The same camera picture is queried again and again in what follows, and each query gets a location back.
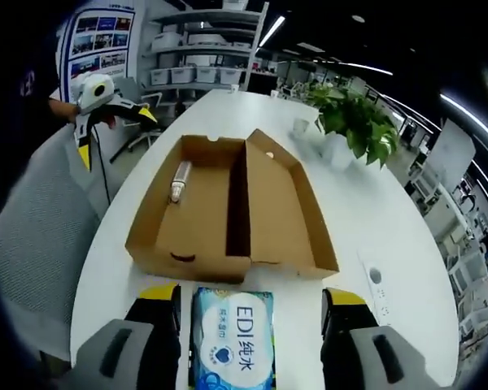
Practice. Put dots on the person's left hand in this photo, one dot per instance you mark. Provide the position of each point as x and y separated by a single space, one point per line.
71 112

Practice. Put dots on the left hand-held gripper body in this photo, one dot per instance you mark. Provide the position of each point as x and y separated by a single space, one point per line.
93 91

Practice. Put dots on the small white tube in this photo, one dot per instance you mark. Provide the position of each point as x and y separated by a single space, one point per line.
180 183

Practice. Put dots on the blue white wet wipes pack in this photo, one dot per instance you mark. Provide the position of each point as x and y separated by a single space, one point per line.
232 337

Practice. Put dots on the green potted plant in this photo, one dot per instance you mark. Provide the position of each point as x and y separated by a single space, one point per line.
358 118

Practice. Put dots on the person's dark shirt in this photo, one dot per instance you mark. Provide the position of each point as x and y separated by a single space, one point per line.
20 93

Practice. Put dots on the row of white storage bins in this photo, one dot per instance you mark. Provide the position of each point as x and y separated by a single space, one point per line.
195 75

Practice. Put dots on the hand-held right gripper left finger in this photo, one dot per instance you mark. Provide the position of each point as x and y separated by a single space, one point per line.
154 337

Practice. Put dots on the row of white office chairs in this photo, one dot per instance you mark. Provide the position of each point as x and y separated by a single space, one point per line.
459 252

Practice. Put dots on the brown cardboard shoe box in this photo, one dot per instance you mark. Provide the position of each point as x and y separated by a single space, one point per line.
203 211

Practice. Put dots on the metal storage shelf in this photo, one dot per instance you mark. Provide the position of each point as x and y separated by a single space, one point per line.
207 44

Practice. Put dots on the wall poster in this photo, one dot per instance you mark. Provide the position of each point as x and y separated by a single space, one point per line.
99 42

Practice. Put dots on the clear plastic cup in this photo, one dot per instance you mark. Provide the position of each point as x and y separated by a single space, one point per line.
300 126

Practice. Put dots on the grey mesh office chair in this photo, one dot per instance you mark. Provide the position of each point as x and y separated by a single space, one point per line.
36 252

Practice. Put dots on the white table socket strip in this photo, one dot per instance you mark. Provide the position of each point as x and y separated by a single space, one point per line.
378 292

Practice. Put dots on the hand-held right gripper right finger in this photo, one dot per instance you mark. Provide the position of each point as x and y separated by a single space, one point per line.
341 337

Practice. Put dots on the white swivel chair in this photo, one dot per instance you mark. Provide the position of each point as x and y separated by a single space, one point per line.
140 105

